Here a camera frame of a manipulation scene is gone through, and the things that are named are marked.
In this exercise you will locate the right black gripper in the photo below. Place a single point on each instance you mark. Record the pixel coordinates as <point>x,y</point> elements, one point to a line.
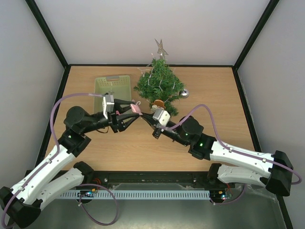
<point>157,130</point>

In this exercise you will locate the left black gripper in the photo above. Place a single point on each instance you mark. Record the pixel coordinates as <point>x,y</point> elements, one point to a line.
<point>116,124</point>

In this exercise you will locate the pink felt triangle ornament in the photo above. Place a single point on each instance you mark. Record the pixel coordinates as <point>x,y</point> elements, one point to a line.
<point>135,108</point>

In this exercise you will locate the brown gingerbread ornament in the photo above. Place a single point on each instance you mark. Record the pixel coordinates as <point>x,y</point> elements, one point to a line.
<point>157,104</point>

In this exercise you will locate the green plastic basket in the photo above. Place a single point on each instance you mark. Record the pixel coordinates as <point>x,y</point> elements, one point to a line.
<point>117,85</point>

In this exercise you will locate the small green christmas tree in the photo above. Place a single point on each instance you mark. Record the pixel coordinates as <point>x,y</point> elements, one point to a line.
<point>160,83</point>

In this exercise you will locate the silver ball ornament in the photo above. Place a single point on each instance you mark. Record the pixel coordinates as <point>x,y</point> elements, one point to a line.
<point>184,93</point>

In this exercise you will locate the silver star ornament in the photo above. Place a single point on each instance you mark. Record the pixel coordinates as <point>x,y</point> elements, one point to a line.
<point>161,49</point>

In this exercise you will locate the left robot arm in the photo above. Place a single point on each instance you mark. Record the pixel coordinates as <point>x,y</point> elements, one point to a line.
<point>23,202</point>

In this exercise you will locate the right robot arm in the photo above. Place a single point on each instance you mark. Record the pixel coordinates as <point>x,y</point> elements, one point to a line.
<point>233,164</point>

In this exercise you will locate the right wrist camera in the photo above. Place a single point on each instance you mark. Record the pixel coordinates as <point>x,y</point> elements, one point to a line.
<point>161,116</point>

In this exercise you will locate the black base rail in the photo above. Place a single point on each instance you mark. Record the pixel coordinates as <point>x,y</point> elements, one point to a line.
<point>201,179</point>

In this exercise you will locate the white slotted cable duct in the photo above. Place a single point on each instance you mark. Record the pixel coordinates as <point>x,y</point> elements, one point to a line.
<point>150,195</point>

